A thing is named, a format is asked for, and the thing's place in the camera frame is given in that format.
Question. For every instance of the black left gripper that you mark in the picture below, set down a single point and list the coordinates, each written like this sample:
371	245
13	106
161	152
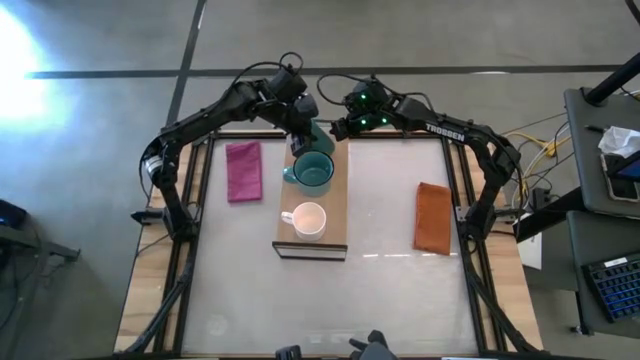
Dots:
301	114

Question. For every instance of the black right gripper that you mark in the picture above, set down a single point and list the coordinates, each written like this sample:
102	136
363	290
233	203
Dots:
372	122

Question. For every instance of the small teal cup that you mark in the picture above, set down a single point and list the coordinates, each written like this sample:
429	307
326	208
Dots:
325	142

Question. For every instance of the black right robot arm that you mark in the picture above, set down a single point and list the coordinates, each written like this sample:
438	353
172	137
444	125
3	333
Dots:
465	137

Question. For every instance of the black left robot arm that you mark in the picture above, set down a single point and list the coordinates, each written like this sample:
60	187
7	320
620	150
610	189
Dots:
200	120

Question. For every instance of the large teal mug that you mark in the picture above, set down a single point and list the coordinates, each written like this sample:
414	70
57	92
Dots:
313	172

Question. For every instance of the pink cloth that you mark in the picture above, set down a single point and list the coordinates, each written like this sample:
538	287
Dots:
244	171

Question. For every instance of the wooden board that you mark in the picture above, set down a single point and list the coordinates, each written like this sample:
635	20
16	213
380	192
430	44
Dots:
337	210

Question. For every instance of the white mug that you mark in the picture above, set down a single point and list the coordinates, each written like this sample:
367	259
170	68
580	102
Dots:
310	221

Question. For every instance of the orange cloth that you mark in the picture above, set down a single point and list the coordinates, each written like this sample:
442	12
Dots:
433	218

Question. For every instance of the white paper sheet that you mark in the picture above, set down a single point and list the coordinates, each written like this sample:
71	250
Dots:
531	250

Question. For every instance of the black pole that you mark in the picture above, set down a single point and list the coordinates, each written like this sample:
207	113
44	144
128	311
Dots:
615	80

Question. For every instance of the white crumpled tissue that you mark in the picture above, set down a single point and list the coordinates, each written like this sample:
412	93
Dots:
620	141

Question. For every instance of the black smartphone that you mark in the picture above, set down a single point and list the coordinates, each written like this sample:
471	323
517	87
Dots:
622	177

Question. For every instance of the black stand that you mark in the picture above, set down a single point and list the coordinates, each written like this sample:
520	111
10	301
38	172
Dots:
35	250

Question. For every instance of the black keyboard blue backlight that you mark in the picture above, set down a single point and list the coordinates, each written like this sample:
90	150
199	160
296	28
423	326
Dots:
617	287

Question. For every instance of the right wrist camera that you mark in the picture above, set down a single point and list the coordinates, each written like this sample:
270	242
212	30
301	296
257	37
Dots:
367	94

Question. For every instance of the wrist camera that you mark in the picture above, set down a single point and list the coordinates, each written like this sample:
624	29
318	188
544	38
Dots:
288	83
367	94

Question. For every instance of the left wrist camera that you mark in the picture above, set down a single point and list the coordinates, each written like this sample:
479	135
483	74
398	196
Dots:
288	83

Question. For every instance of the black aluminium table frame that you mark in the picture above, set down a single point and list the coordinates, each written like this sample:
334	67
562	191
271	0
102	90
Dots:
197	280

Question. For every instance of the black table-level camera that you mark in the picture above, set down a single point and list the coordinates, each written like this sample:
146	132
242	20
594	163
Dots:
374	346

